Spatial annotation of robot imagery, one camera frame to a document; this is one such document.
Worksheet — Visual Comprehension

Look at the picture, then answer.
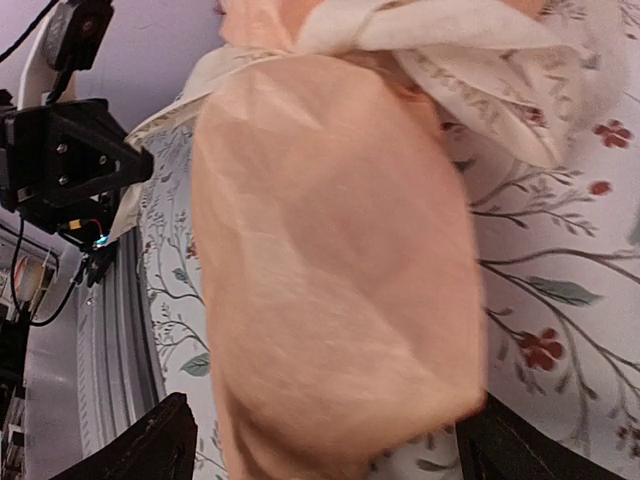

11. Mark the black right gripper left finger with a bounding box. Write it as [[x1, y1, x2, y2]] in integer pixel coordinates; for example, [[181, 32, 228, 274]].
[[54, 393, 198, 480]]

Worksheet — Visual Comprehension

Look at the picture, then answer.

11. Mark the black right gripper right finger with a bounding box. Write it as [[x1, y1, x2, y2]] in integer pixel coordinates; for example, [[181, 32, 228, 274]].
[[456, 395, 620, 479]]

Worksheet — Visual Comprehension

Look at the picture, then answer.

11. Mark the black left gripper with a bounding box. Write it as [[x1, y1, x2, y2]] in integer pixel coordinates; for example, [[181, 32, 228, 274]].
[[1, 89, 154, 235]]

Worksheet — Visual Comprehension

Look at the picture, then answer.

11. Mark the flower bouquet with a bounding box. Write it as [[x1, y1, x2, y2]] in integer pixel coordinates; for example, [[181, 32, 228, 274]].
[[192, 1, 487, 479]]

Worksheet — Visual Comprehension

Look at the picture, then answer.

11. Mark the cream ribbon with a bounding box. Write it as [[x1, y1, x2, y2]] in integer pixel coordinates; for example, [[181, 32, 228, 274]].
[[127, 1, 627, 244]]

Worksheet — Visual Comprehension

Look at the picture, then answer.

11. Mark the aluminium table front rail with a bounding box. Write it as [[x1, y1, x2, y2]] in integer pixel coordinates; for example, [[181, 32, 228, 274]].
[[77, 230, 165, 456]]

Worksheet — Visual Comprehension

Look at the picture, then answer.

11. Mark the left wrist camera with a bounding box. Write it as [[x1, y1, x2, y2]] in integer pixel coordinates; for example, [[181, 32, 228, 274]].
[[17, 1, 114, 110]]

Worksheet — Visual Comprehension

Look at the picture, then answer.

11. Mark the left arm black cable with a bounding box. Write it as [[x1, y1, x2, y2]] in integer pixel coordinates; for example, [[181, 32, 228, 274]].
[[0, 0, 84, 329]]

